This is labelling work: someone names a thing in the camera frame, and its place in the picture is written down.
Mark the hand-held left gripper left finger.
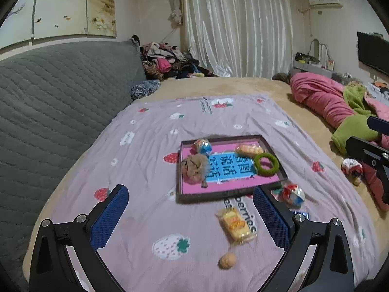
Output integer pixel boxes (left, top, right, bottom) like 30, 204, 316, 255
29, 184, 130, 292

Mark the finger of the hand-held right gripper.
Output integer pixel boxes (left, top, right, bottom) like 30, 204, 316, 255
367, 116, 389, 136
346, 136, 389, 166

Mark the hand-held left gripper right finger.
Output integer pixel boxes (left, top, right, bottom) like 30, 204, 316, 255
253, 185, 355, 292

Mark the blue red toy egg packet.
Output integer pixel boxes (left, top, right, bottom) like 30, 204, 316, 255
191, 138, 213, 155
272, 182, 305, 209

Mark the yellow cake packet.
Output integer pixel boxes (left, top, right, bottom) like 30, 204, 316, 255
216, 207, 257, 244

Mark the green fuzzy ring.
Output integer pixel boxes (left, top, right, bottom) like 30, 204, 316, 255
253, 153, 279, 176

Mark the long clear bread packet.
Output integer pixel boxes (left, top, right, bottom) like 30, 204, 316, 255
235, 143, 264, 157

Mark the pink shallow box tray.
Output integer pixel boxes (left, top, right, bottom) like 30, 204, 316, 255
176, 134, 289, 205

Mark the beige mesh pouch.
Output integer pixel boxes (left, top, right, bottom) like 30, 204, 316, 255
180, 153, 210, 184

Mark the green fleece blanket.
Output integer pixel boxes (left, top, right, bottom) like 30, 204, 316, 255
331, 83, 383, 154

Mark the small cloth doll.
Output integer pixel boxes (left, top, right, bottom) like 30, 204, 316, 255
341, 158, 364, 186

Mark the small tan walnut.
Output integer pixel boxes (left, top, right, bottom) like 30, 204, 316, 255
219, 252, 237, 270

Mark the pink quilt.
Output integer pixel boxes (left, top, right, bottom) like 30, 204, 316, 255
289, 72, 389, 210

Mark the purple strawberry print blanket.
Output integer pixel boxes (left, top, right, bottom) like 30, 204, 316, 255
23, 94, 380, 292

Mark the grey cabinet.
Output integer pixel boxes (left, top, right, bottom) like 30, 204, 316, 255
293, 61, 344, 78

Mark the dark bag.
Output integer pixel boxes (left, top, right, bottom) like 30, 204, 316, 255
295, 52, 319, 64

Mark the grey quilted headboard cover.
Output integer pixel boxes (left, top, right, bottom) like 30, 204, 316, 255
0, 39, 147, 260

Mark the blue floral cloth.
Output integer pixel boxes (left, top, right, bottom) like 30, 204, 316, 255
131, 80, 161, 100

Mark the pile of clothes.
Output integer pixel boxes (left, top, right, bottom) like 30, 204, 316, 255
131, 35, 218, 81

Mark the white shiny curtain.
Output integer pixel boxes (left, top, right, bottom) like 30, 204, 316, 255
179, 0, 294, 79

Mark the black wall television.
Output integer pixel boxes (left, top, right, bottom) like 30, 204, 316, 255
357, 31, 389, 76

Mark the white arched frame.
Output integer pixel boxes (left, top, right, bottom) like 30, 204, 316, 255
310, 38, 330, 64

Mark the floral wall painting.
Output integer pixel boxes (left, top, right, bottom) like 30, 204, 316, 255
0, 0, 117, 49

